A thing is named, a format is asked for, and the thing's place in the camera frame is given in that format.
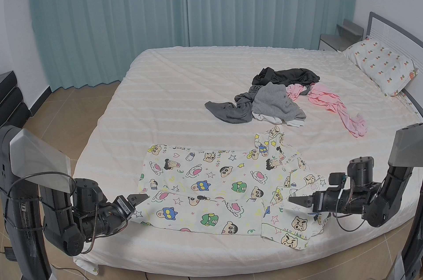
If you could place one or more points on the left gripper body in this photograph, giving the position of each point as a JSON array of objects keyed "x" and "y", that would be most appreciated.
[{"x": 124, "y": 207}]

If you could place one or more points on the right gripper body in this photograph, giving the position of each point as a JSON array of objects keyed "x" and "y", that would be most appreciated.
[{"x": 327, "y": 202}]

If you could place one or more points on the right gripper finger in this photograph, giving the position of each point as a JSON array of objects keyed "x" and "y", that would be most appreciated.
[
  {"x": 306, "y": 204},
  {"x": 304, "y": 198}
]

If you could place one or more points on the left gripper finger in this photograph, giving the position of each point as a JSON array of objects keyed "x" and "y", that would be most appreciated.
[
  {"x": 135, "y": 197},
  {"x": 137, "y": 203}
]

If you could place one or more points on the white printed pyjama top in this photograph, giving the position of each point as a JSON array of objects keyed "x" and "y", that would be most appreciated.
[{"x": 231, "y": 189}]

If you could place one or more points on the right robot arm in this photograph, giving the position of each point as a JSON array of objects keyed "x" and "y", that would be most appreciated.
[{"x": 380, "y": 206}]

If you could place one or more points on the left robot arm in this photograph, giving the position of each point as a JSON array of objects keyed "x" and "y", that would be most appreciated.
[{"x": 39, "y": 159}]

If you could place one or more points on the white garment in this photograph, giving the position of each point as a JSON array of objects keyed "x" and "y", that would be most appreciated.
[{"x": 264, "y": 117}]

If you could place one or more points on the grey knit garment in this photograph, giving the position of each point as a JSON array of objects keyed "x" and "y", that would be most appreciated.
[{"x": 277, "y": 103}]

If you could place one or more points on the pink garment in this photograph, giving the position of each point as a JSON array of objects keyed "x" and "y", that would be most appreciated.
[{"x": 330, "y": 100}]

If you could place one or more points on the dark grey garment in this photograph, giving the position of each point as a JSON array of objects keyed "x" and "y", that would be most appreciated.
[{"x": 238, "y": 113}]

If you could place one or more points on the black garment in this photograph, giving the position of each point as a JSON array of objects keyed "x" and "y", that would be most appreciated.
[{"x": 290, "y": 75}]

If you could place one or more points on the bed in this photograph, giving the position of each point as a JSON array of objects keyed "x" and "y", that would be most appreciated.
[{"x": 185, "y": 83}]

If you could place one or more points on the white printed pillow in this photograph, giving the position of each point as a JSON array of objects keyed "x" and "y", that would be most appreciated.
[{"x": 380, "y": 64}]

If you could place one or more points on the black chest of drawers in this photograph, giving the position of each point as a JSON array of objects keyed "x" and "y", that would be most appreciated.
[{"x": 10, "y": 100}]

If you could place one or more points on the grey bedside table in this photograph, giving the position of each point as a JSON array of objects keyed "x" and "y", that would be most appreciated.
[{"x": 333, "y": 40}]

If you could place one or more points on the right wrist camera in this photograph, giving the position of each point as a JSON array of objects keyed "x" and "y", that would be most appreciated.
[{"x": 337, "y": 180}]

